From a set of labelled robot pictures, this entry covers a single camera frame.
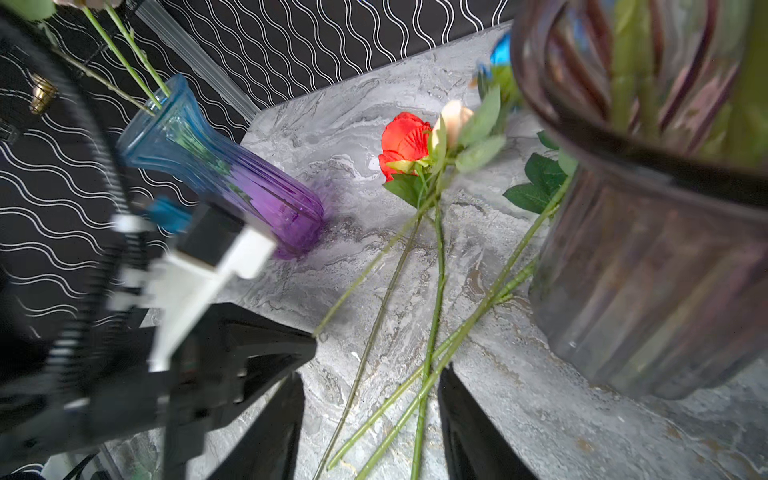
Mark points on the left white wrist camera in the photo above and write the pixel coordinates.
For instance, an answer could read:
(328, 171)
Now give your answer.
(218, 243)

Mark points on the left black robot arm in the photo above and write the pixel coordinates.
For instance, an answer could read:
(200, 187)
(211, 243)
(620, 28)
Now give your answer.
(114, 247)

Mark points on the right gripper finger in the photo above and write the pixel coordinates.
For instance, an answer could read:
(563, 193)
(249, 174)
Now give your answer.
(474, 448)

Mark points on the blue rose stem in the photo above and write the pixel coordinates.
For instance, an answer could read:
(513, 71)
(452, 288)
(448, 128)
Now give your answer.
(504, 361)

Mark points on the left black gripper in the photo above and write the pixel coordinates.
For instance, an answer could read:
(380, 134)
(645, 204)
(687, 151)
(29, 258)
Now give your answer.
(230, 359)

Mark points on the cream bud flower stem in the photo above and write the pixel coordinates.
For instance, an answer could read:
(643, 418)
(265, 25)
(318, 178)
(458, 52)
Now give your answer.
(462, 140)

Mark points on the blue purple glass vase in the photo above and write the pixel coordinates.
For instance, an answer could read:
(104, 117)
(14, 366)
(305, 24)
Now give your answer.
(175, 138)

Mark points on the smoky pink glass vase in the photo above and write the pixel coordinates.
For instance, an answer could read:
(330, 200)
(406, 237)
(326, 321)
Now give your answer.
(653, 278)

